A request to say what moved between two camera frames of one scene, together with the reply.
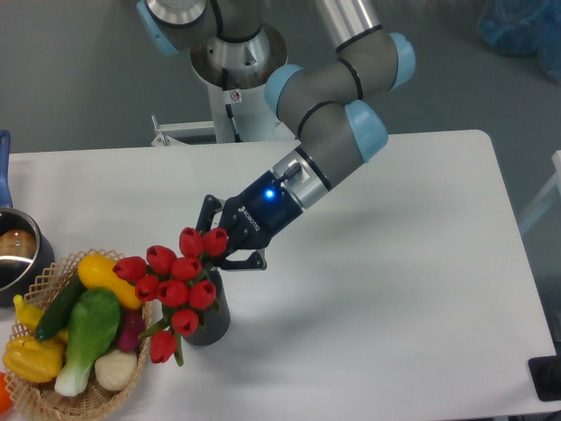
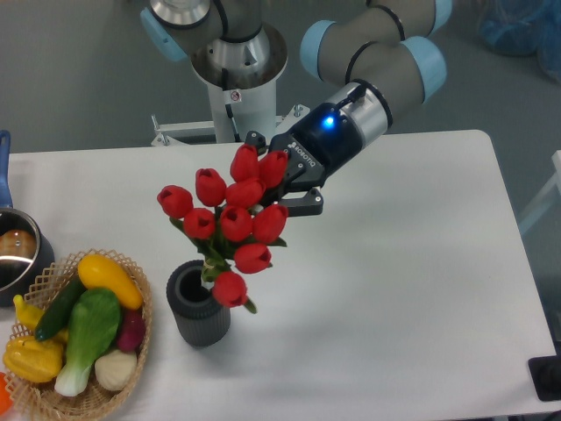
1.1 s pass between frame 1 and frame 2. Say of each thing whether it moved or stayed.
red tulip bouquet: moved
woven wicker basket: stayed
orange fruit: stayed
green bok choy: stayed
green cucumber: stayed
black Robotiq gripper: moved
